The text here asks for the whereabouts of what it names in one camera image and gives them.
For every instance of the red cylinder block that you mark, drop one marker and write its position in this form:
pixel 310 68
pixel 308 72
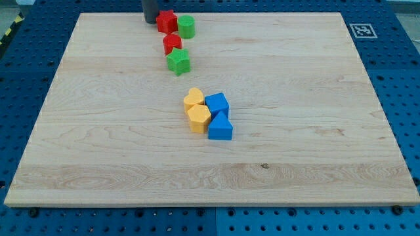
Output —
pixel 170 42

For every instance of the yellow hexagon block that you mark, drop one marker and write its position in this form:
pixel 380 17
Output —
pixel 199 118

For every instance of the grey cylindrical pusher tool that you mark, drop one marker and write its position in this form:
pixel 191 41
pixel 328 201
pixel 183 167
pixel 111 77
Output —
pixel 150 10

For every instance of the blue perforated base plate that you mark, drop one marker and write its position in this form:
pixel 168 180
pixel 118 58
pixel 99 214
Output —
pixel 27 70

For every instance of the blue cube block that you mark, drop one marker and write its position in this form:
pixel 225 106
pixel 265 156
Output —
pixel 217 103

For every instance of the blue triangle block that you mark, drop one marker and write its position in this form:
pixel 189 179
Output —
pixel 220 128

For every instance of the yellow heart block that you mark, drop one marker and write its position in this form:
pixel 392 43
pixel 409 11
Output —
pixel 194 96

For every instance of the green star block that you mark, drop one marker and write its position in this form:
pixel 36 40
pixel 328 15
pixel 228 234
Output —
pixel 178 61

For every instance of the light wooden board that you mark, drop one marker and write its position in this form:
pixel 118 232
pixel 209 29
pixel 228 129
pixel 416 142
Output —
pixel 308 129

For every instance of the green cylinder block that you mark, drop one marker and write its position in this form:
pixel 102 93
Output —
pixel 186 26

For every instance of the red star block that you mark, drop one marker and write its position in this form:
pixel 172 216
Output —
pixel 167 21

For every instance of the white fiducial marker tag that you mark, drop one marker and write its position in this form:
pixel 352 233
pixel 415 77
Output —
pixel 363 31

